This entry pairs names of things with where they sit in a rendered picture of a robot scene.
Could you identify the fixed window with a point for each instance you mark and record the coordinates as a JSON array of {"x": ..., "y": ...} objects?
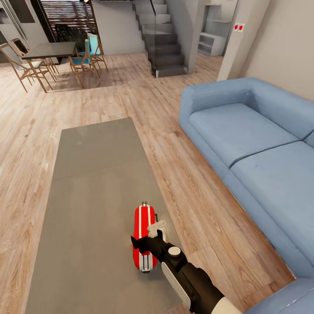
[{"x": 70, "y": 21}]

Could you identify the sofa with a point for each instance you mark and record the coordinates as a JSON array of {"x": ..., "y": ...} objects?
[{"x": 259, "y": 140}]

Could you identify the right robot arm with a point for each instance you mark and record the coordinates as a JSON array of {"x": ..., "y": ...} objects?
[{"x": 193, "y": 285}]

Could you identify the electric switch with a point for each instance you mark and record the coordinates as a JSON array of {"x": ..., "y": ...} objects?
[{"x": 237, "y": 27}]

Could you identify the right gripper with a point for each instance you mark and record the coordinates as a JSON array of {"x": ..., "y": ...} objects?
[{"x": 147, "y": 243}]

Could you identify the breakfast table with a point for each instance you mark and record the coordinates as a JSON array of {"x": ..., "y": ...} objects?
[{"x": 48, "y": 50}]

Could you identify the radio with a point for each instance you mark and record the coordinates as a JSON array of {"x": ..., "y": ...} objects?
[{"x": 144, "y": 217}]

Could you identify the stairs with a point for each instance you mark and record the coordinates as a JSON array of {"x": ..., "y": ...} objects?
[{"x": 158, "y": 39}]

